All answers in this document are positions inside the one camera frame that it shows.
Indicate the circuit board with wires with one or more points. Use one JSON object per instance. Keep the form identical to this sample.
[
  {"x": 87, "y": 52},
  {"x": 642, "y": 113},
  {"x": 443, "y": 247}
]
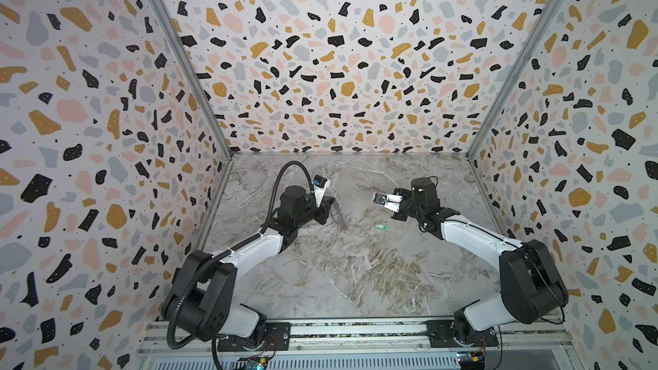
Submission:
[{"x": 259, "y": 362}]

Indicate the aluminium corner post left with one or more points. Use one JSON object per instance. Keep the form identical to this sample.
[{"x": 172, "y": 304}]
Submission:
[{"x": 173, "y": 39}]

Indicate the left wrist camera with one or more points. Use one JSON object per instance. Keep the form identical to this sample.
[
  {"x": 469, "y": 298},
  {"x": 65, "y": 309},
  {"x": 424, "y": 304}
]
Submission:
[{"x": 320, "y": 185}]

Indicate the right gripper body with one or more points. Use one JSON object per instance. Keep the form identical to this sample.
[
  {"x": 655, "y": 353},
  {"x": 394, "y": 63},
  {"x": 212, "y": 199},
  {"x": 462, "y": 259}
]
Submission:
[{"x": 406, "y": 205}]

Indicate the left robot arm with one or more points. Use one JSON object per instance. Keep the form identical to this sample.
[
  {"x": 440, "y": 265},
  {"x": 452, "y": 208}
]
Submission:
[{"x": 200, "y": 303}]

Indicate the aluminium corner post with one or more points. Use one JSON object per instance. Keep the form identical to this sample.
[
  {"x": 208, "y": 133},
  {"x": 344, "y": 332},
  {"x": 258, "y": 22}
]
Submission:
[
  {"x": 543, "y": 23},
  {"x": 173, "y": 39}
]

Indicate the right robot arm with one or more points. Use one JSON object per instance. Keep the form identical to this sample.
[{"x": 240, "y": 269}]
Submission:
[{"x": 530, "y": 284}]

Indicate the aluminium corner post right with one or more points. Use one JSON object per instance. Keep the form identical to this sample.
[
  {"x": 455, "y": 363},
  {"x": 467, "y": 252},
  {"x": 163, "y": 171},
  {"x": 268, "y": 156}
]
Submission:
[{"x": 543, "y": 23}]

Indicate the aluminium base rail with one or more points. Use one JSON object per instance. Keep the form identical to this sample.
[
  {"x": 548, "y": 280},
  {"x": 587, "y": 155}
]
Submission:
[{"x": 372, "y": 343}]

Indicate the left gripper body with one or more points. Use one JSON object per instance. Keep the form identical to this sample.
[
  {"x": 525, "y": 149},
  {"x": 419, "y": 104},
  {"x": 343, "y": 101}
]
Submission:
[{"x": 320, "y": 214}]

